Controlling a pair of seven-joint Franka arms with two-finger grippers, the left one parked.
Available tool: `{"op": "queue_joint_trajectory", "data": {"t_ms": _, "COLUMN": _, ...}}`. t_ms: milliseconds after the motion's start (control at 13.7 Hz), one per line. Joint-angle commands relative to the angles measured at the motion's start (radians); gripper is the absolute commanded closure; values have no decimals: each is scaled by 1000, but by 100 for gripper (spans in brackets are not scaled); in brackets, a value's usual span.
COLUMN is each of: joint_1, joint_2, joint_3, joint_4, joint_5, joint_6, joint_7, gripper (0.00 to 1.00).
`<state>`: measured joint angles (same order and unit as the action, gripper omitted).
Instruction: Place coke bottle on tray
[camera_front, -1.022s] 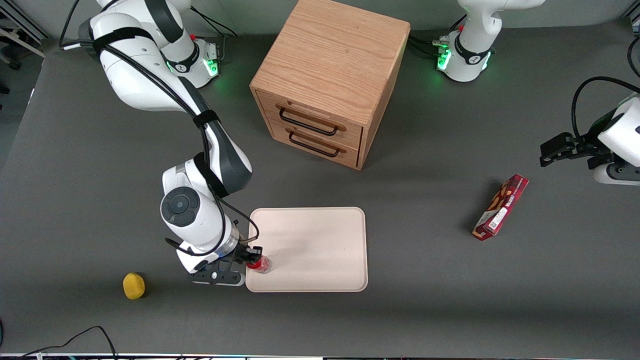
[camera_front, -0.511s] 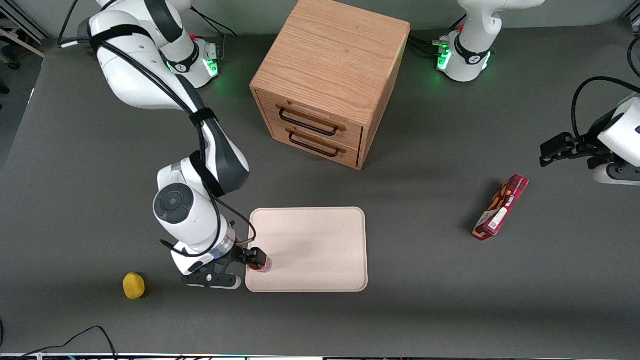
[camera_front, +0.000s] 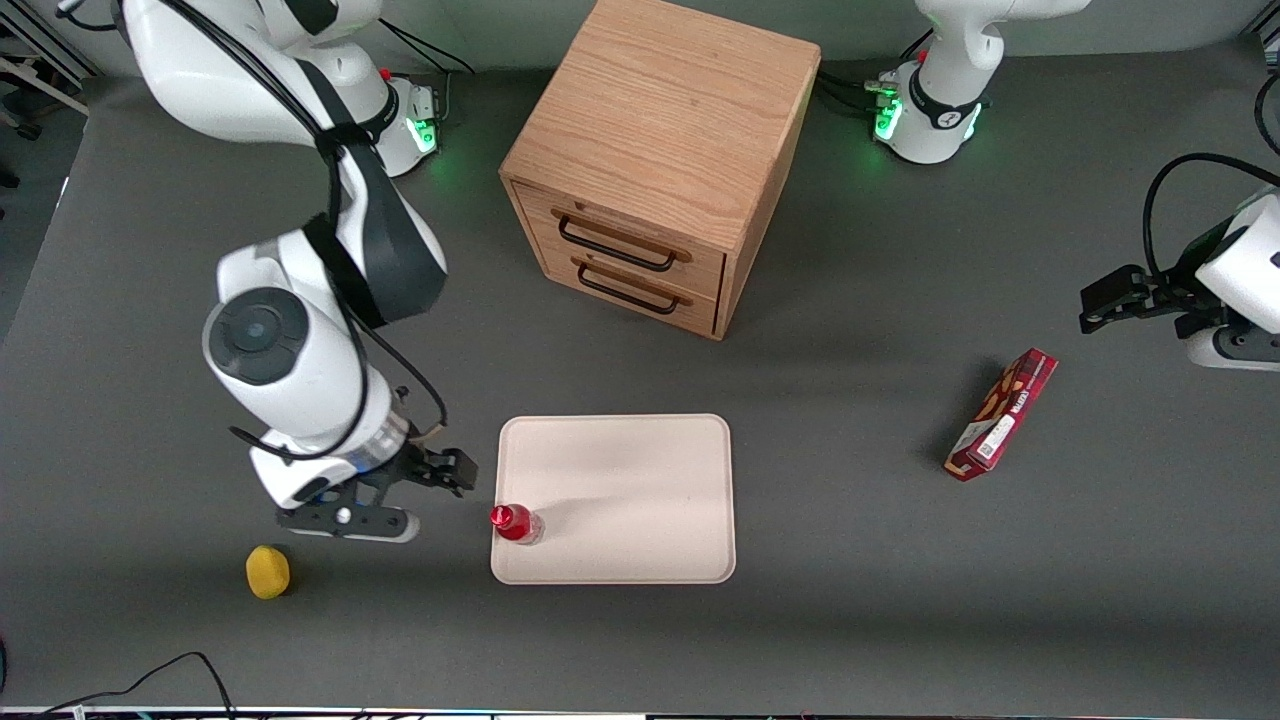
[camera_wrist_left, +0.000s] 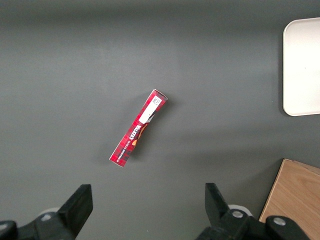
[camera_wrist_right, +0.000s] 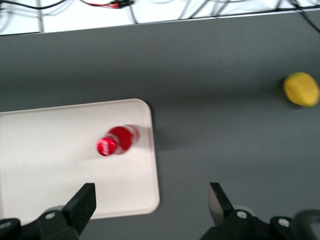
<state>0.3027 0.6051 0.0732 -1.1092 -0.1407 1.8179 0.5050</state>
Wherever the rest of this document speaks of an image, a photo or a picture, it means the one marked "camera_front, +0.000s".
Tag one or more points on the wide wooden drawer front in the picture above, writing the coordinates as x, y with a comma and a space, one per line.
535, 215

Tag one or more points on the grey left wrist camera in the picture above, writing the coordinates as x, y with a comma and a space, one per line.
1240, 350

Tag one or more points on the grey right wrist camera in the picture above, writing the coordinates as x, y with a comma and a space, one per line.
380, 525

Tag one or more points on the aluminium frame rail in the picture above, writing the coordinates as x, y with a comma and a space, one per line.
40, 35
1270, 38

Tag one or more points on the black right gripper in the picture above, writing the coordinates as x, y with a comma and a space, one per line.
422, 464

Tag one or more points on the narrow wooden drawer front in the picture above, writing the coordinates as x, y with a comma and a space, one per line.
560, 272

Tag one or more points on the beige rectangular tray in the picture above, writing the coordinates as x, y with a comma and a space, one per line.
640, 500

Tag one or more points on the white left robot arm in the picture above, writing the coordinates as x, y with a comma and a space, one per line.
945, 60

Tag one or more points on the red snack box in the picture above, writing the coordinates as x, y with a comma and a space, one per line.
1000, 420

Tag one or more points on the yellow lemon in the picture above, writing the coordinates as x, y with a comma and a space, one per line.
268, 572

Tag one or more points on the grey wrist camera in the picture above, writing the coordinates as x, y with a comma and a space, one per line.
1240, 350
380, 525

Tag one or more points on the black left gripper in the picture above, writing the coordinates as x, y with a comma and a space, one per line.
1172, 293

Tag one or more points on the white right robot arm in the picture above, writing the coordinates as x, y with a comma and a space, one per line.
290, 380

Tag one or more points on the red coke bottle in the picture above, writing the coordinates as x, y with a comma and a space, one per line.
512, 523

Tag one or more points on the black caster wheel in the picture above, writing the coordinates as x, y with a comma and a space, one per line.
22, 130

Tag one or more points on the wooden drawer cabinet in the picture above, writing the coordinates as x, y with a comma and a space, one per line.
660, 100

